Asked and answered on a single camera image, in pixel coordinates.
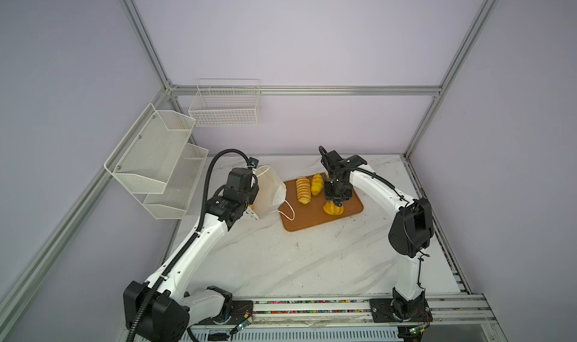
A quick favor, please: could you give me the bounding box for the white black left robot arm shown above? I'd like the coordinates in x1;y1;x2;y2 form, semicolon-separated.
123;167;258;341

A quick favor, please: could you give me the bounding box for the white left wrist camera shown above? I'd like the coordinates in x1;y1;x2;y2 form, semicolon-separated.
246;157;258;170

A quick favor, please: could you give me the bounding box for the yellow striped shell fake bread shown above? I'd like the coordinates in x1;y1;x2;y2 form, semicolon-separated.
323;201;345;216

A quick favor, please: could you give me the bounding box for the white mesh wall shelf lower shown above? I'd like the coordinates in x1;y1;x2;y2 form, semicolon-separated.
144;143;208;220

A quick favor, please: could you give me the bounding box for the yellow oblong fake bread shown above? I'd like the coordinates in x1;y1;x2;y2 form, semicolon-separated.
310;173;324;196

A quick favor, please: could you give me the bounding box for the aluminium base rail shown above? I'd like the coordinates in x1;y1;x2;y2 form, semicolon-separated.
163;295;506;341

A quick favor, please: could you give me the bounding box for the white wire wall basket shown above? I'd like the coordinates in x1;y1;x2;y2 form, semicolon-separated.
189;79;261;127

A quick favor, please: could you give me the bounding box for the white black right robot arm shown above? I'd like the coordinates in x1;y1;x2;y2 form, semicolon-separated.
319;146;434;321

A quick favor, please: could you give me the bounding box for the brown rectangular tray mat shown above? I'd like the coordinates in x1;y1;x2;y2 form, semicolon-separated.
279;175;364;232

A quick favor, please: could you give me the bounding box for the yellow ridged fake bread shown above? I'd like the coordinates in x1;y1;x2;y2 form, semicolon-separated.
295;177;312;205

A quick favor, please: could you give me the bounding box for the white mesh wall shelf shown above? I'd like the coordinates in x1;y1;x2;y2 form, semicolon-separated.
144;143;208;220
104;104;195;194

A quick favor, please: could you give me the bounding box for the cartoon animal paper gift bag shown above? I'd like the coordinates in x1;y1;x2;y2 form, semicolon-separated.
246;165;295;221

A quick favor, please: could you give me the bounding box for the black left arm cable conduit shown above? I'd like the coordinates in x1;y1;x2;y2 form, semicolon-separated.
125;148;251;342

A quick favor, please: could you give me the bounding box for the white mesh wall shelf upper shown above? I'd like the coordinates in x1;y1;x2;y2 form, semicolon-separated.
104;104;195;194

